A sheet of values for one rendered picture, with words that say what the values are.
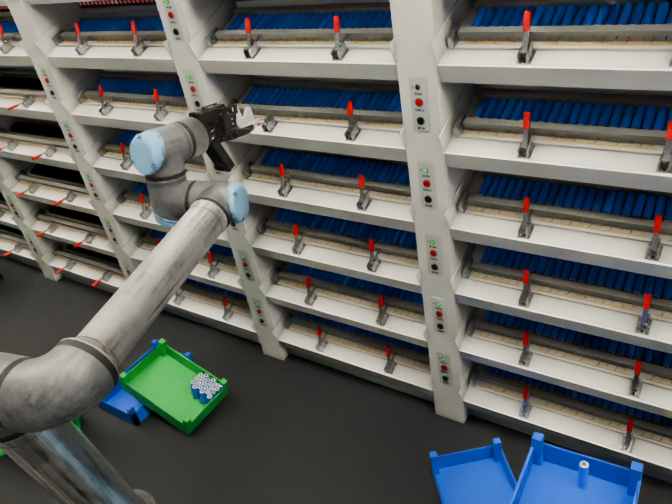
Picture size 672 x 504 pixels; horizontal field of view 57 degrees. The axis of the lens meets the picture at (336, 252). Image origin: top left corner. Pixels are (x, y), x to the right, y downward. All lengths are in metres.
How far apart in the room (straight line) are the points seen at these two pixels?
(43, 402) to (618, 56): 1.13
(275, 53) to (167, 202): 0.47
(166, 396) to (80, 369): 1.22
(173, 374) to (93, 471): 1.02
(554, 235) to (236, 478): 1.16
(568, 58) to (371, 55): 0.43
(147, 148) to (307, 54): 0.45
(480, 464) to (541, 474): 0.53
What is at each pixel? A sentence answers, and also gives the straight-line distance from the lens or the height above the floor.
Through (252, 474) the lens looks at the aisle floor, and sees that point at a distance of 1.98.
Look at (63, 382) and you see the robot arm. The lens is 1.05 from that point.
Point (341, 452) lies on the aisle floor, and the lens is 1.96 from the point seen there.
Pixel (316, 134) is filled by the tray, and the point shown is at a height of 0.91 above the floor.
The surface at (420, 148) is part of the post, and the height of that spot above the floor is 0.91.
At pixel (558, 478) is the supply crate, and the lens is 1.38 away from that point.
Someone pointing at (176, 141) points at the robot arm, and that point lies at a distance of 1.43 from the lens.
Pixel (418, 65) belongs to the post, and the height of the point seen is 1.10.
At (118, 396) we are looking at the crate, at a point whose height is 0.00.
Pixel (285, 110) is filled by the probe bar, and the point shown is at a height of 0.95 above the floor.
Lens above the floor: 1.51
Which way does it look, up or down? 33 degrees down
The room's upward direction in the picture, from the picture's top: 11 degrees counter-clockwise
